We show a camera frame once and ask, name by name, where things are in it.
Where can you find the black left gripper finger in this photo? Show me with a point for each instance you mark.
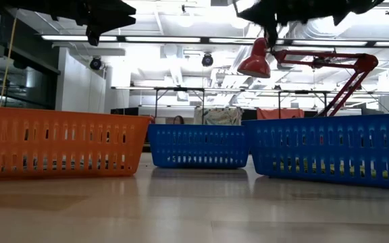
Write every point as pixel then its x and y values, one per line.
pixel 127 7
pixel 113 23

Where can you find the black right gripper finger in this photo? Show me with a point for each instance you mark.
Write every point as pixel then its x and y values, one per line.
pixel 265 17

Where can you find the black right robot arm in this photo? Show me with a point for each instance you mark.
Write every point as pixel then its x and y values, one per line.
pixel 363 4

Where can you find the black ceiling spotlight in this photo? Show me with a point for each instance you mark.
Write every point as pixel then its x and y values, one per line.
pixel 207 60
pixel 95 63

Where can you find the red desk lamp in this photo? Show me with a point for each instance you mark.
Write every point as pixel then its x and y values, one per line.
pixel 255 64

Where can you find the ceiling light strip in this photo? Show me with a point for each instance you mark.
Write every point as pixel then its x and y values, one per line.
pixel 164 39

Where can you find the black-legged folding table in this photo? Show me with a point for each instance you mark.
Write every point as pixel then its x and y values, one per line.
pixel 279 101
pixel 156 104

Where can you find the dark glass window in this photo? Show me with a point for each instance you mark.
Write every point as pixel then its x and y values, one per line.
pixel 29 87

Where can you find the orange cloth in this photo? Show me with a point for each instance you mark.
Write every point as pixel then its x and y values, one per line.
pixel 279 114

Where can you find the small red object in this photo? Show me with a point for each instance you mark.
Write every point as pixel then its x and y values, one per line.
pixel 151 119

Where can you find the patterned cloth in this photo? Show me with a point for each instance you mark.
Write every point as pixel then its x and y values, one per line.
pixel 218 116

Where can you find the person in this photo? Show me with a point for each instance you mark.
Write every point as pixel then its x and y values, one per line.
pixel 178 120

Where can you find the orange slotted plastic basket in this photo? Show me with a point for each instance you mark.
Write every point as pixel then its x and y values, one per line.
pixel 63 146

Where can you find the blue slotted plastic basket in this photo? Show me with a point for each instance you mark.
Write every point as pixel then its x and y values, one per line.
pixel 333 150
pixel 198 147

